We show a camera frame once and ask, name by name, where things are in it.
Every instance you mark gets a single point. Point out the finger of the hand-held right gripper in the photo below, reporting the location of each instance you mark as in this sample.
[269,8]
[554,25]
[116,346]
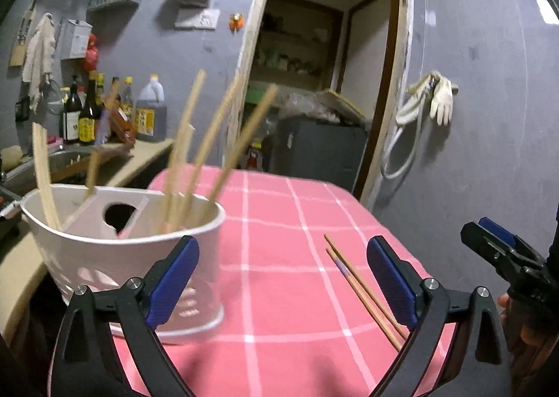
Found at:
[489,248]
[495,231]

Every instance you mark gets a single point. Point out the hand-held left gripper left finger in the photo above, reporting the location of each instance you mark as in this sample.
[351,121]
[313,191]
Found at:
[174,283]

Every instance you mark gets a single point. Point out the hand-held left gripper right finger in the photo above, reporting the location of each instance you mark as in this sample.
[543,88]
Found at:
[391,281]

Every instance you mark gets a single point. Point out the purple-banded wooden chopstick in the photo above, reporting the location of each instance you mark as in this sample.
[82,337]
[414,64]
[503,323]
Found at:
[345,269]

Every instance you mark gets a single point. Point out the white plastic chopstick holder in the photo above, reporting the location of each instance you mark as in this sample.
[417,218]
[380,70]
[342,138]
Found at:
[109,261]

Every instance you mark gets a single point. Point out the pale wooden chopstick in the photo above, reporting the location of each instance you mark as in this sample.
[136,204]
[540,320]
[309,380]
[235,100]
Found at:
[43,174]

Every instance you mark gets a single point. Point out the person's right hand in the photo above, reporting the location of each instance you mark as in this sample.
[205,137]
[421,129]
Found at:
[530,344]

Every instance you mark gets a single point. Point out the pink checked tablecloth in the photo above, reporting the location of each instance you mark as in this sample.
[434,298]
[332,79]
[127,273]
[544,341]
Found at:
[284,292]

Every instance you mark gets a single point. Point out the white rubber gloves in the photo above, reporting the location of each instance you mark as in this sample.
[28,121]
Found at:
[443,97]

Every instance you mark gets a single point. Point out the dark grey cabinet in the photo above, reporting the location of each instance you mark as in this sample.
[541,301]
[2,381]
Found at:
[319,152]

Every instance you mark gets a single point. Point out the group of sauce bottles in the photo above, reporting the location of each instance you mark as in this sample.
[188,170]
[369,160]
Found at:
[124,128]

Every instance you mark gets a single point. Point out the large plastic jug yellow label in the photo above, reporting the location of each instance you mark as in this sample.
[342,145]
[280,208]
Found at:
[150,122]

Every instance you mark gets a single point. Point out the steel sink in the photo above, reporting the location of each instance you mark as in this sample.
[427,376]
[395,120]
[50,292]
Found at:
[65,161]

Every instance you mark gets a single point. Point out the dark bottle yellow label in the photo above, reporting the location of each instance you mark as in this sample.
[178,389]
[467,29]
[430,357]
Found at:
[87,130]

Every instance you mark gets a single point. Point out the dark bottle white label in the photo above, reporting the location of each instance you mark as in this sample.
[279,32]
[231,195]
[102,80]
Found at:
[70,126]

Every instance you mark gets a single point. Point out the small bottle yellow cap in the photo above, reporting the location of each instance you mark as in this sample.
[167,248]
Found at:
[128,95]

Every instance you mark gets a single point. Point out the clear plastic bag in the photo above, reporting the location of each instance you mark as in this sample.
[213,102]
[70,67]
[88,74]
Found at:
[305,106]

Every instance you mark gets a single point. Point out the green packet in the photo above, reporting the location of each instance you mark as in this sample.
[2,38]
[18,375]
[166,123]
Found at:
[252,96]

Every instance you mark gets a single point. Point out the small dark sauce bottle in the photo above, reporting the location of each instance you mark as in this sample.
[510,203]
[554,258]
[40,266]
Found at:
[100,87]

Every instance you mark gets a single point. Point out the wooden storage shelf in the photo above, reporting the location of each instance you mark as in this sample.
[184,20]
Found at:
[284,73]

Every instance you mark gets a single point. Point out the red bag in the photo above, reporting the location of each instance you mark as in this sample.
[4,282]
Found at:
[92,56]

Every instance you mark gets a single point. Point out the white box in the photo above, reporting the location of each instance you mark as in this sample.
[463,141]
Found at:
[76,39]

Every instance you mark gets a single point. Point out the hanging white cloth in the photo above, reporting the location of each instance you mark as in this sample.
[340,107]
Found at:
[39,52]

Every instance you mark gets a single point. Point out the hanging brush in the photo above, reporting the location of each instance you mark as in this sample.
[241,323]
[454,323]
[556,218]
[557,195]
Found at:
[18,54]

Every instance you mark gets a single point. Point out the wooden door frame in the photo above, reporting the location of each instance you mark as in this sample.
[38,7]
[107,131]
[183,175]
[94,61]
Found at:
[253,52]

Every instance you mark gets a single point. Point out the grey wall socket panel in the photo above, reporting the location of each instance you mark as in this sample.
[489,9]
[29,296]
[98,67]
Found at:
[196,19]

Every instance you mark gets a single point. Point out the small orange wall hook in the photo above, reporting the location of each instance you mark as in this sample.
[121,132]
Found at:
[236,21]

